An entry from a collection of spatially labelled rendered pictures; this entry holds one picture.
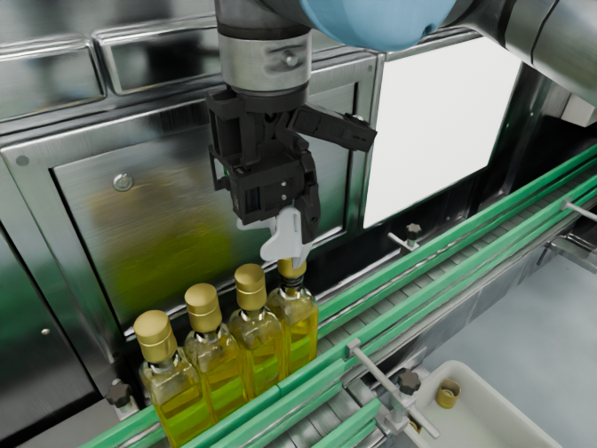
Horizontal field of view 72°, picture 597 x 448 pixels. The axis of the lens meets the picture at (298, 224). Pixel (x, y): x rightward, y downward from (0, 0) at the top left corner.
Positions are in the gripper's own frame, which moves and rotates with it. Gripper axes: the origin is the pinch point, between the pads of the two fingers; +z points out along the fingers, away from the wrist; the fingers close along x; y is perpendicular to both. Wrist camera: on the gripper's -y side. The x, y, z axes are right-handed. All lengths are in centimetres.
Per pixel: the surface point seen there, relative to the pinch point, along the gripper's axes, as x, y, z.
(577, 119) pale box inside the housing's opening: -19, -103, 16
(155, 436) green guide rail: -1.5, 21.8, 26.4
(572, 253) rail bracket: 6, -71, 31
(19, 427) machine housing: -13.2, 38.0, 26.8
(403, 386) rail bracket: 14.7, -7.6, 16.2
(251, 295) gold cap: 2.2, 6.6, 2.6
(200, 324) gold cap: 2.0, 12.8, 3.7
